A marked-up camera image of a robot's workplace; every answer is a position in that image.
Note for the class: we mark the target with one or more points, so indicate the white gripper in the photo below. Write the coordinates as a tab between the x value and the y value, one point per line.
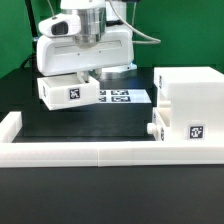
71	43

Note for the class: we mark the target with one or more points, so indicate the white drawer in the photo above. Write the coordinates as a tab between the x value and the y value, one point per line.
67	91
157	126

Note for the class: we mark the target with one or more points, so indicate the white front drawer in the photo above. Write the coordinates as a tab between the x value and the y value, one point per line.
157	126

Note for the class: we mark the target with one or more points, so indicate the white drawer cabinet box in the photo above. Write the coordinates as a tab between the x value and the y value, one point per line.
190	101

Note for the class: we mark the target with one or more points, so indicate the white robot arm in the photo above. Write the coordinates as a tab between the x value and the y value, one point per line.
94	6

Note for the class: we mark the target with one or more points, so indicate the black vertical pole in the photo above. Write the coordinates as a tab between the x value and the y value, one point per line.
32	22

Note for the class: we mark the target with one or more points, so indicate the white fiducial marker sheet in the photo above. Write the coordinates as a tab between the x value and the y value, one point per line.
124	96

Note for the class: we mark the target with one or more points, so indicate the white U-shaped boundary frame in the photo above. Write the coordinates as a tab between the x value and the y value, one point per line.
100	154

